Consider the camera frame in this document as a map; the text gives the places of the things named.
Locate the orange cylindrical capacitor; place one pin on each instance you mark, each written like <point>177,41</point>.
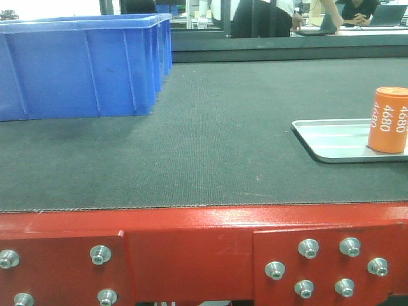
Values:
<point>388,126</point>

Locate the dark green conveyor belt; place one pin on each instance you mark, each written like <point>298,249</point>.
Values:
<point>219,134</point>

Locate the blue crate on conveyor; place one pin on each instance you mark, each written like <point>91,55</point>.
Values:
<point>90,66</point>

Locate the silver metal tray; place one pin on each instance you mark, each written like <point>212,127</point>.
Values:
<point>341,141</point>

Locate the red left bolt plate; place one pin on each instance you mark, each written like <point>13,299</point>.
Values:
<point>67,270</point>

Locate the red bolt plate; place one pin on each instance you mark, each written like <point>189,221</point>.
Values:
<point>67,270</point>
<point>330,266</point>

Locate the red right bolt plate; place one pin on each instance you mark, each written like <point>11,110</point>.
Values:
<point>330,266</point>

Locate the seated person at desk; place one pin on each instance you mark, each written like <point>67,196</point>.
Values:
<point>358,12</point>

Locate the grey laptop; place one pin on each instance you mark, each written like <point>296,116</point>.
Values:
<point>388,15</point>

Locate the red conveyor frame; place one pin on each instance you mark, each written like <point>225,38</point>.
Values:
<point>180,256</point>

